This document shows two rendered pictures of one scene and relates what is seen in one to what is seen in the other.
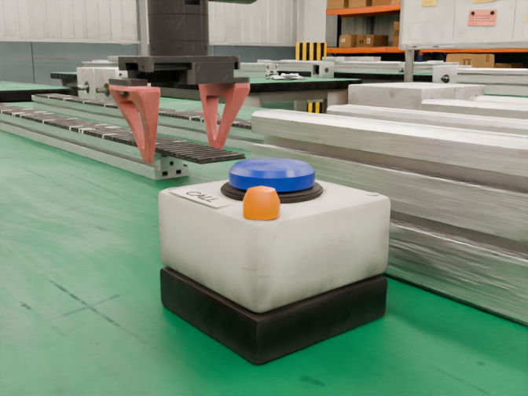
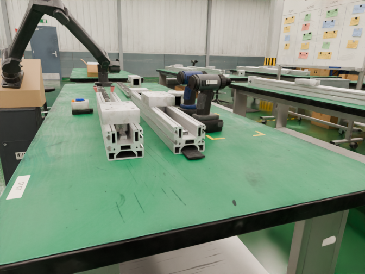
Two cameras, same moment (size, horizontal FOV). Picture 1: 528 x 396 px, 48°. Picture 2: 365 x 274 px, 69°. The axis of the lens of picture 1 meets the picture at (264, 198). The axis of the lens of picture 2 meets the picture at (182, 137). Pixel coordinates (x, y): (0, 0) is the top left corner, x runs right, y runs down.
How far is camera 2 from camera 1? 1.20 m
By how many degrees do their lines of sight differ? 19
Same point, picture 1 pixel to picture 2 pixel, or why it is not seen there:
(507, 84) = (264, 84)
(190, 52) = (102, 81)
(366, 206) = (85, 102)
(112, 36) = (195, 52)
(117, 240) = not seen: hidden behind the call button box
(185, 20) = (101, 76)
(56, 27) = (174, 48)
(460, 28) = (296, 59)
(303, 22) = (269, 48)
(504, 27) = (309, 60)
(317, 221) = (77, 103)
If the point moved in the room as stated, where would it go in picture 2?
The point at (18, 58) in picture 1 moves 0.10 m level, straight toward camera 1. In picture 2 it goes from (158, 60) to (158, 60)
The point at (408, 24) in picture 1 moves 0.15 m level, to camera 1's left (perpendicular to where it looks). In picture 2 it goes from (279, 56) to (269, 56)
